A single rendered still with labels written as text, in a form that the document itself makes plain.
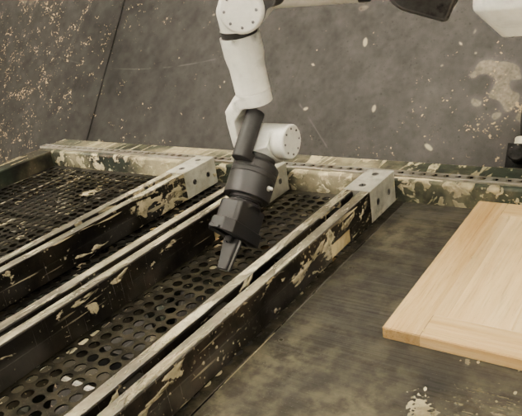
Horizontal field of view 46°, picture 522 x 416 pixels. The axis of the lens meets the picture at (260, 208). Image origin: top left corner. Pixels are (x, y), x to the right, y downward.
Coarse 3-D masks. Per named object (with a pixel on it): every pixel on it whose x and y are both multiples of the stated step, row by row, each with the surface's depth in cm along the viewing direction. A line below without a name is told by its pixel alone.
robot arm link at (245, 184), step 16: (240, 176) 111; (256, 176) 111; (224, 192) 115; (240, 192) 111; (256, 192) 110; (272, 192) 114; (224, 208) 110; (240, 208) 109; (256, 208) 112; (224, 224) 107; (240, 224) 109; (256, 224) 114; (256, 240) 114
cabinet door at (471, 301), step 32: (480, 224) 116; (512, 224) 115; (448, 256) 107; (480, 256) 106; (512, 256) 104; (416, 288) 98; (448, 288) 97; (480, 288) 96; (512, 288) 95; (416, 320) 90; (448, 320) 89; (480, 320) 89; (512, 320) 87; (448, 352) 85; (480, 352) 82; (512, 352) 81
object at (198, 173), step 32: (192, 160) 162; (128, 192) 146; (160, 192) 147; (192, 192) 156; (96, 224) 132; (128, 224) 139; (32, 256) 120; (64, 256) 126; (0, 288) 115; (32, 288) 120
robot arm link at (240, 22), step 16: (224, 0) 98; (240, 0) 98; (256, 0) 97; (272, 0) 98; (288, 0) 99; (304, 0) 98; (320, 0) 98; (336, 0) 98; (352, 0) 97; (224, 16) 100; (240, 16) 99; (256, 16) 99; (240, 32) 101
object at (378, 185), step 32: (352, 192) 127; (384, 192) 131; (320, 224) 117; (352, 224) 120; (288, 256) 104; (320, 256) 110; (224, 288) 96; (256, 288) 95; (288, 288) 102; (192, 320) 89; (224, 320) 88; (256, 320) 95; (160, 352) 84; (192, 352) 83; (224, 352) 89; (128, 384) 78; (160, 384) 78; (192, 384) 84
